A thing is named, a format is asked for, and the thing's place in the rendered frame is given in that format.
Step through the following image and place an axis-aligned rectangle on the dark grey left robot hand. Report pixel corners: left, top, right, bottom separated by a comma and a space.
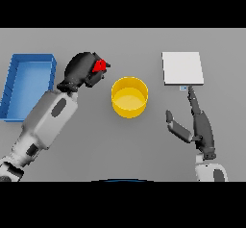
56, 51, 111, 94

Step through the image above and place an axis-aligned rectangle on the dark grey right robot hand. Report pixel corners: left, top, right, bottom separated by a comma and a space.
164, 85, 217, 161

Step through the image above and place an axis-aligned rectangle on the red beaker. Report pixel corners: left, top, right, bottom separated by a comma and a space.
91, 59, 108, 74

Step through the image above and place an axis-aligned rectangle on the yellow bowl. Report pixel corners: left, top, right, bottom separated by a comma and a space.
111, 76, 149, 119

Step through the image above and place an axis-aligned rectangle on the pale square measuring scale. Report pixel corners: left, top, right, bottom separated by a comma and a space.
160, 51, 205, 87

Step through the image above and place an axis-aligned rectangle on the blue tray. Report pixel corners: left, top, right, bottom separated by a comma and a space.
0, 53, 58, 123

